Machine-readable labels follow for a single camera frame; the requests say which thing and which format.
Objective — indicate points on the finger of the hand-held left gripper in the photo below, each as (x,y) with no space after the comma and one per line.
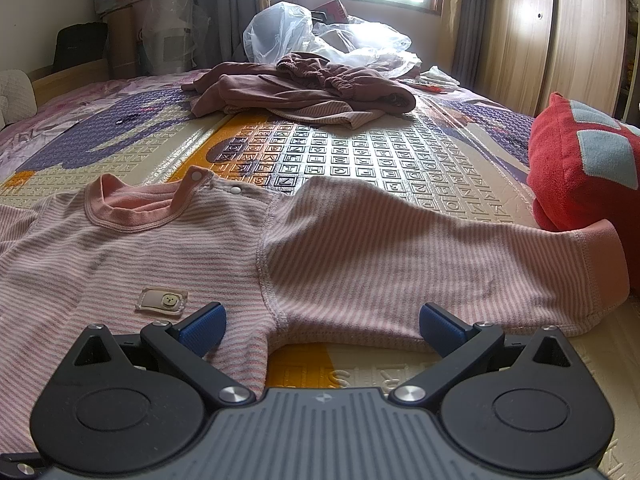
(20,466)

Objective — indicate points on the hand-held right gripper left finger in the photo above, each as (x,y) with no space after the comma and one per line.
(202,332)

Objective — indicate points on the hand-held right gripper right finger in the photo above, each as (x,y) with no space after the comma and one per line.
(440,325)

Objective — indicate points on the pink striped top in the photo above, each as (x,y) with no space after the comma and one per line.
(350,240)

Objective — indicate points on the red cloth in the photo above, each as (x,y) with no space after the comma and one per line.
(560,170)

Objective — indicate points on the beige striped garment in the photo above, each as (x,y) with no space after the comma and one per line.
(345,116)

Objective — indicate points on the mauve top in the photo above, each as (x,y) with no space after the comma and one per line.
(240,90)

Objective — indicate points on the clear plastic wrapper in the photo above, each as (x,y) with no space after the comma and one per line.
(440,77)

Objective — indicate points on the mauve elastic-waist pants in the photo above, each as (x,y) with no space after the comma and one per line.
(360,85)

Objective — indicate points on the pink floral bed sheet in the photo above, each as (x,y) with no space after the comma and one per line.
(50,105)

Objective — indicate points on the wooden headboard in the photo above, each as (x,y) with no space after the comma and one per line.
(70,77)

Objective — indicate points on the clear plastic bag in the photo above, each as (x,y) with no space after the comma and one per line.
(370,40)

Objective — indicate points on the white pillow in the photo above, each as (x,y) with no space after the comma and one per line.
(17,95)

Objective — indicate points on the grey curtain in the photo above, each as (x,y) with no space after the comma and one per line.
(225,10)
(470,25)

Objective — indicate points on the wooden wardrobe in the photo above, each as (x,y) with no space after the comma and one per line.
(550,35)

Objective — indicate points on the white plastic bag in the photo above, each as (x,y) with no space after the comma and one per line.
(275,30)

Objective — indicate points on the black bag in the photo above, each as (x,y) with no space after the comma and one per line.
(80,45)

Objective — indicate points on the red box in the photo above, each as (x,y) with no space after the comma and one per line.
(335,10)

